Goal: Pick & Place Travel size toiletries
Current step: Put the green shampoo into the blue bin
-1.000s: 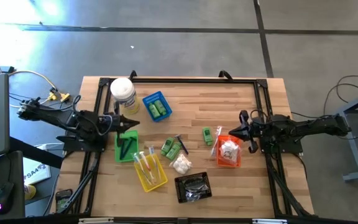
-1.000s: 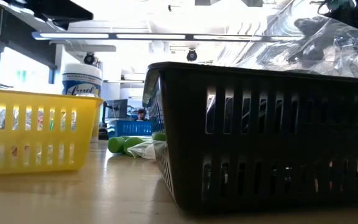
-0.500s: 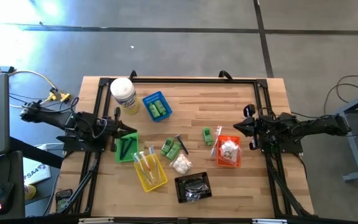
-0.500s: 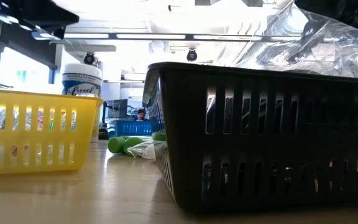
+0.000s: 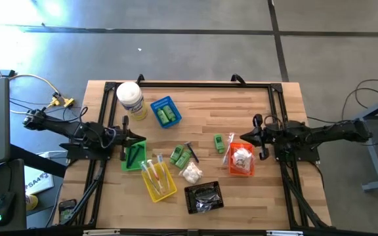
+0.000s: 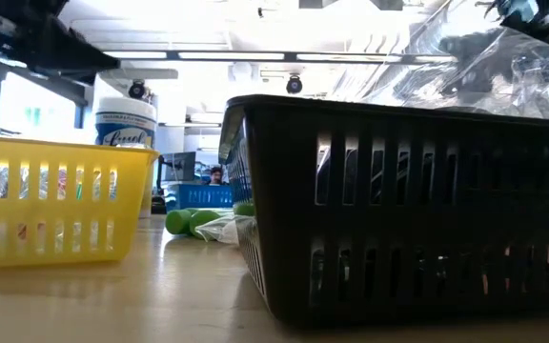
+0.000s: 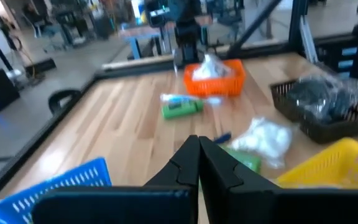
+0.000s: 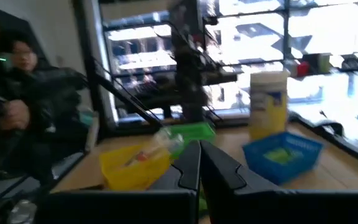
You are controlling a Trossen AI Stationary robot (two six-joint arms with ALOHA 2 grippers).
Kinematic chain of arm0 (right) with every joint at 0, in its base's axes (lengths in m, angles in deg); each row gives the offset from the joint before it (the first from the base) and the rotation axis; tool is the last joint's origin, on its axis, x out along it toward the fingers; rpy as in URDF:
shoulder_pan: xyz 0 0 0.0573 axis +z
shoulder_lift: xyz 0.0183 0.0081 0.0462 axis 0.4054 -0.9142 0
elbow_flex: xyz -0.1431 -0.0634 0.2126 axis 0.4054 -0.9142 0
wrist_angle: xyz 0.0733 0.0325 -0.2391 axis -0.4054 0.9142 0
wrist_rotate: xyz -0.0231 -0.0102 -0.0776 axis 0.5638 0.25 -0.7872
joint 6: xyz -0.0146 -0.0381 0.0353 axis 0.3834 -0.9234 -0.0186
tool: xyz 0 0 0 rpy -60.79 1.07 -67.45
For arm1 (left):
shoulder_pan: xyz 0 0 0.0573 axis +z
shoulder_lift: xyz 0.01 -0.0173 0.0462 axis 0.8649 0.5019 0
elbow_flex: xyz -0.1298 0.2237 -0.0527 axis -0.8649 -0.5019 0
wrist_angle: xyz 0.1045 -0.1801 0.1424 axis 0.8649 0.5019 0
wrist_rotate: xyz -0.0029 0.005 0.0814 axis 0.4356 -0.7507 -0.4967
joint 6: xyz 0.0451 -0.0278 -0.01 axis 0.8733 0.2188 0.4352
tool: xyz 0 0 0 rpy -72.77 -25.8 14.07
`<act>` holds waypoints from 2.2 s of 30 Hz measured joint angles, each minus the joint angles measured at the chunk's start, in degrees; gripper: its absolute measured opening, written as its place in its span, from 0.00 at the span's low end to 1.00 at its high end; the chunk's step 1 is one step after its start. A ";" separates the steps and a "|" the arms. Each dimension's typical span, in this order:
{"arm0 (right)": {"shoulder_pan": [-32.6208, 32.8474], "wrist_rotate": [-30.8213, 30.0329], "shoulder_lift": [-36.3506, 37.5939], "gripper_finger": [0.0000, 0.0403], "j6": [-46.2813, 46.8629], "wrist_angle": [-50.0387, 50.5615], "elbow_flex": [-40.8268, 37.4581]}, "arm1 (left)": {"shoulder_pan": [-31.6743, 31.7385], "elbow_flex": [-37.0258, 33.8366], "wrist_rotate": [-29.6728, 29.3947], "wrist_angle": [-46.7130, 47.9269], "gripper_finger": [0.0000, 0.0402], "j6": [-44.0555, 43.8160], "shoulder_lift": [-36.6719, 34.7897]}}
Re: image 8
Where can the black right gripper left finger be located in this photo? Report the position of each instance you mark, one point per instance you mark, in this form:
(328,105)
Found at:
(188,174)

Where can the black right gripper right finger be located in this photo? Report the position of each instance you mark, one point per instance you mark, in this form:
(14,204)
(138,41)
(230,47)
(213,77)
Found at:
(219,174)

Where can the small green shampoo bottle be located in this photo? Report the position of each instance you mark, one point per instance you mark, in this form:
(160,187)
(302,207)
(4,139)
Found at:
(291,154)
(202,203)
(272,156)

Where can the toothbrush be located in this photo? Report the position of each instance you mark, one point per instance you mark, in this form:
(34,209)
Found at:
(143,157)
(166,140)

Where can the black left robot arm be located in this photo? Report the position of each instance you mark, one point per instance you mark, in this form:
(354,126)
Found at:
(191,93)

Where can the green plastic basket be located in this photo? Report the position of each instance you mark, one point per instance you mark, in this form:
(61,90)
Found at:
(194,130)

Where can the Lysol wipes canister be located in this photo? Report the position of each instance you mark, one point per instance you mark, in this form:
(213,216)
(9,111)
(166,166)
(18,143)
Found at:
(267,105)

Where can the blue plastic basket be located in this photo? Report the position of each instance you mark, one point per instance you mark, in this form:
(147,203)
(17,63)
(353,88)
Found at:
(278,174)

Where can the yellow plastic basket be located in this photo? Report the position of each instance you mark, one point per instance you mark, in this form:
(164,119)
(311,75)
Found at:
(129,177)

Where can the small white box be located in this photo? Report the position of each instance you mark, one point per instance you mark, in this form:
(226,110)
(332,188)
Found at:
(291,67)

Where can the computer monitor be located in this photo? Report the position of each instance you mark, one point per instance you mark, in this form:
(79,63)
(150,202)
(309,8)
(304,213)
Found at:
(182,15)

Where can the small red box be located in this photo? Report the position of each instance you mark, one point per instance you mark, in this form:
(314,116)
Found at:
(303,68)

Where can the pale green box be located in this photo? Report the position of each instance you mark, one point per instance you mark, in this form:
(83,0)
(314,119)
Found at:
(324,62)

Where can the dark desk device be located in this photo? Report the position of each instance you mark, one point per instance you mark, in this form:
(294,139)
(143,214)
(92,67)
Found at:
(350,62)

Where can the person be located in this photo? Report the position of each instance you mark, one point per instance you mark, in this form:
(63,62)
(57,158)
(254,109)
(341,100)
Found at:
(42,102)

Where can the person's hand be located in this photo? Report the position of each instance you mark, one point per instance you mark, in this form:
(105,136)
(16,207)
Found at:
(14,115)

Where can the black window frame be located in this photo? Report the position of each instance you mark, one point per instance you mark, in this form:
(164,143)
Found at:
(286,31)

